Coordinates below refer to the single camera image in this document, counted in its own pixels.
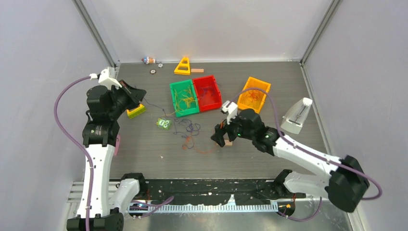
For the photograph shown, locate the red plastic bin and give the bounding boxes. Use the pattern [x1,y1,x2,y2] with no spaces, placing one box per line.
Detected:
[192,75,222,113]

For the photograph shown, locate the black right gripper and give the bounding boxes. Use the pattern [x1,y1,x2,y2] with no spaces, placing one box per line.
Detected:
[211,111,255,147]

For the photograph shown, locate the green plastic bin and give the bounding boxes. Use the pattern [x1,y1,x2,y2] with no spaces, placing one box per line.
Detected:
[169,79,200,117]

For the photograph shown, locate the orange plastic bin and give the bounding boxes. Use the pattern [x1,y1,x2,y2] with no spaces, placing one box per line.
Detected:
[237,77,271,113]

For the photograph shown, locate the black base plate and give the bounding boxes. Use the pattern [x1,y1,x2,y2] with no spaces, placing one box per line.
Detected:
[133,179,306,205]

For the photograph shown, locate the white toy toaster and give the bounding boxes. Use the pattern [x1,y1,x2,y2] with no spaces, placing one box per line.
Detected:
[280,97,313,134]

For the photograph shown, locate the yellow triangular toy block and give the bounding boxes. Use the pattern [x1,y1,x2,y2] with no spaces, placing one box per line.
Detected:
[127,104,146,119]

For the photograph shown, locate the green monster toy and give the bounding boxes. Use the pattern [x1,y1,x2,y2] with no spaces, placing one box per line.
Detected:
[156,118,172,130]

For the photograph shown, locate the orange yellow purple cables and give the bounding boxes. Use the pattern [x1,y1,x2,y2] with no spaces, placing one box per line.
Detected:
[135,84,224,154]

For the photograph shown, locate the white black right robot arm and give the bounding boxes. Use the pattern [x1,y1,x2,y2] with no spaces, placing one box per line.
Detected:
[211,105,370,213]

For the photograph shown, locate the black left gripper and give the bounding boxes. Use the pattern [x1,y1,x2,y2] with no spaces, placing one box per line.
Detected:
[108,79,146,119]

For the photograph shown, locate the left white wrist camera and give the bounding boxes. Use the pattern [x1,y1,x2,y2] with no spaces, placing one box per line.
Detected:
[89,67,122,90]

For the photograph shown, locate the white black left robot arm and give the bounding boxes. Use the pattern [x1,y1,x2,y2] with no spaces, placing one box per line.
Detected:
[66,80,148,231]

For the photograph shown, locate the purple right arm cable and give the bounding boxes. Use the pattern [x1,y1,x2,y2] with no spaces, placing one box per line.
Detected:
[232,88,383,223]

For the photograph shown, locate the small wooden block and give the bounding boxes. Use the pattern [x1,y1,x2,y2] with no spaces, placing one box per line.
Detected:
[191,68,204,74]
[224,140,233,147]

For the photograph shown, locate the pink toy toaster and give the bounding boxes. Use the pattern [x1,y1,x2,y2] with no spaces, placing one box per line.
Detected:
[114,135,121,156]

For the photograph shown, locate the small clown figurine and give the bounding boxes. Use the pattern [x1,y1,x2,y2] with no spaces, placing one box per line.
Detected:
[141,56,156,64]

